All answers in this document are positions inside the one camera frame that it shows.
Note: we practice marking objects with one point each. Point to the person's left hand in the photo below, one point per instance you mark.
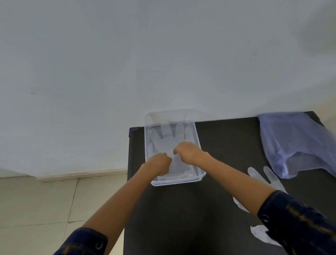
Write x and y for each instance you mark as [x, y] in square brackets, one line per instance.
[158, 164]

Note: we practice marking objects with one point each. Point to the person's right hand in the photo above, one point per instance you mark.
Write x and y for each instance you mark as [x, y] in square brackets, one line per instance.
[190, 153]

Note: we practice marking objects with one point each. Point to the clear disposable plastic glove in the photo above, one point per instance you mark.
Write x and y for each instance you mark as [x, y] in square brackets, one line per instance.
[274, 180]
[165, 142]

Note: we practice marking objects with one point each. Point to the clear plastic container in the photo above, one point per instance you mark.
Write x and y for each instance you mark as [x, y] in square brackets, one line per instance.
[149, 142]

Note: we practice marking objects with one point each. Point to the purple translucent plastic bag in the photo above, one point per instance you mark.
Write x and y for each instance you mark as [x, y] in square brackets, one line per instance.
[288, 136]

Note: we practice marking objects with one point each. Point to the person's left forearm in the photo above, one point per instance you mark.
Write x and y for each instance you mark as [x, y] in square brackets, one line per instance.
[123, 205]

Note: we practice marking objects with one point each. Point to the person's right forearm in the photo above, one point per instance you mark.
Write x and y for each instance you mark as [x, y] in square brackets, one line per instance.
[236, 184]

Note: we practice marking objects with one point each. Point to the blue tape corner piece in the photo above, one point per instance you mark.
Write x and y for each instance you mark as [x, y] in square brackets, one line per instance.
[132, 131]

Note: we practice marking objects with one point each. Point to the dark striped shirt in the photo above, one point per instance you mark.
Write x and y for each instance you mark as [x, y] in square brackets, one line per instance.
[302, 228]

